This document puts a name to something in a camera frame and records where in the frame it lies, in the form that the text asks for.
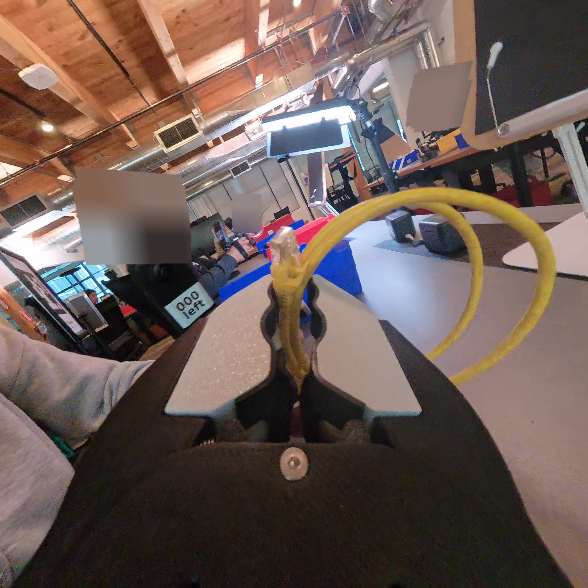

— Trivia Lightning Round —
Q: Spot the light panel on stand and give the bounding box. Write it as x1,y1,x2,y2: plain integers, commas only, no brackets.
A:
262,99,400,194

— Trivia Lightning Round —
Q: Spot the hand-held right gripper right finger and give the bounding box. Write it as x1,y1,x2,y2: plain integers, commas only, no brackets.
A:
307,275,423,418

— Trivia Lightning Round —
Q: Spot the grey desk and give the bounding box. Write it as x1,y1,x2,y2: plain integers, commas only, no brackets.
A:
230,202,588,588

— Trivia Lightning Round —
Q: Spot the yellow cable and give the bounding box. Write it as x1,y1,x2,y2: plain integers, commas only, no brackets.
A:
269,186,557,396

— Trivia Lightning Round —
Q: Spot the yellow storage crate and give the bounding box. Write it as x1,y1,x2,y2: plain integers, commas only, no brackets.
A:
436,129,470,151

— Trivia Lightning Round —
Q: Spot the wide black tape patch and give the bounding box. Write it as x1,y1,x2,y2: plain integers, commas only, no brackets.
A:
374,223,588,281

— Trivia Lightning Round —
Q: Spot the ceiling air vent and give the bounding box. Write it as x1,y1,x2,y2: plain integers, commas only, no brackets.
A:
154,114,204,152

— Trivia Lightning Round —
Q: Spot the white ceiling access point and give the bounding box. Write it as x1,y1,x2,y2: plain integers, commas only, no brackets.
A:
18,63,59,90

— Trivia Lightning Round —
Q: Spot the blue plastic bin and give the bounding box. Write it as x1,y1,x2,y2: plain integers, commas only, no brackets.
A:
255,220,306,253
220,242,364,320

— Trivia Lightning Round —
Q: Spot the dark grey power block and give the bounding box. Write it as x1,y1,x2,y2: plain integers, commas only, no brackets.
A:
385,209,417,244
418,216,467,255

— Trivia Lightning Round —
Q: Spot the person's left forearm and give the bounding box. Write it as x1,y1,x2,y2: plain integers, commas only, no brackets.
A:
0,322,154,448

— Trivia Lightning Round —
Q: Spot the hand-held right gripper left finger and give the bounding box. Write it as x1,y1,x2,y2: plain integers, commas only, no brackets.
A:
164,280,278,420

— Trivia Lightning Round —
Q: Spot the wooden work table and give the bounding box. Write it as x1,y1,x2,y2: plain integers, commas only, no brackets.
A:
367,133,588,207

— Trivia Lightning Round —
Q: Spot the red plastic bin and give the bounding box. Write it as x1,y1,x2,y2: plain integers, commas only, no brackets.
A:
259,212,295,244
294,213,338,249

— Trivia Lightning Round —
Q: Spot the framed black white marker poster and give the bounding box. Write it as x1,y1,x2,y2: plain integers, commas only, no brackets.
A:
0,248,84,351

